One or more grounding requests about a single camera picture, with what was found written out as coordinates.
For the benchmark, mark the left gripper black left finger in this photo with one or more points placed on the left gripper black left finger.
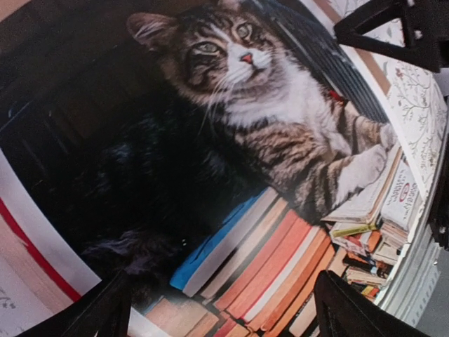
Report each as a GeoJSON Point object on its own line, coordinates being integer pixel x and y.
{"type": "Point", "coordinates": [102, 311]}

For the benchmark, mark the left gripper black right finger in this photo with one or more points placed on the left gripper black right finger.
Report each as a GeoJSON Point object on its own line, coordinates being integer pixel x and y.
{"type": "Point", "coordinates": [342, 311]}

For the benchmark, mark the red wooden picture frame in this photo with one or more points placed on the red wooden picture frame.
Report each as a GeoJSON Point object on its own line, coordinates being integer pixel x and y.
{"type": "Point", "coordinates": [33, 269]}

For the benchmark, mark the cat photo print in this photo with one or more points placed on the cat photo print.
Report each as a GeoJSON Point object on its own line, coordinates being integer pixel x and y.
{"type": "Point", "coordinates": [221, 153]}

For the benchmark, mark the white mat board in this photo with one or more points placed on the white mat board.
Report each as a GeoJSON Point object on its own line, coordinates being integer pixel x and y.
{"type": "Point", "coordinates": [20, 309]}

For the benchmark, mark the brown cardboard backing board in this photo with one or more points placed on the brown cardboard backing board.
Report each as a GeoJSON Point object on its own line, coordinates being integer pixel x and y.
{"type": "Point", "coordinates": [364, 60]}

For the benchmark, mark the floral patterned table cover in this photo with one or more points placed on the floral patterned table cover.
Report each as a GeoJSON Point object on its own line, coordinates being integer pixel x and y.
{"type": "Point", "coordinates": [409, 41]}

